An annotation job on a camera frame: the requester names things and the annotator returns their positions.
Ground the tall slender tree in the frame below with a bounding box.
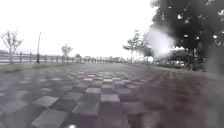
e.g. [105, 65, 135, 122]
[122, 29, 148, 64]

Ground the grass strip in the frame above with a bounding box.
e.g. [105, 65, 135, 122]
[0, 62, 79, 74]

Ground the large dark tree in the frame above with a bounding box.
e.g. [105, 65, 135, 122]
[149, 0, 224, 72]

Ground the grey checkered paved path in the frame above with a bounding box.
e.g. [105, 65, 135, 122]
[0, 62, 224, 128]

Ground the small thin tree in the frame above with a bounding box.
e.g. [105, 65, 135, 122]
[61, 43, 74, 64]

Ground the lamp pole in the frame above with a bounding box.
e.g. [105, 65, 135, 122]
[35, 31, 42, 64]

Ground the small bare tree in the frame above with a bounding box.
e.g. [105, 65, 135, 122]
[0, 29, 24, 65]

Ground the wooden rail fence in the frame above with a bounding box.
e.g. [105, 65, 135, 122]
[0, 51, 125, 65]

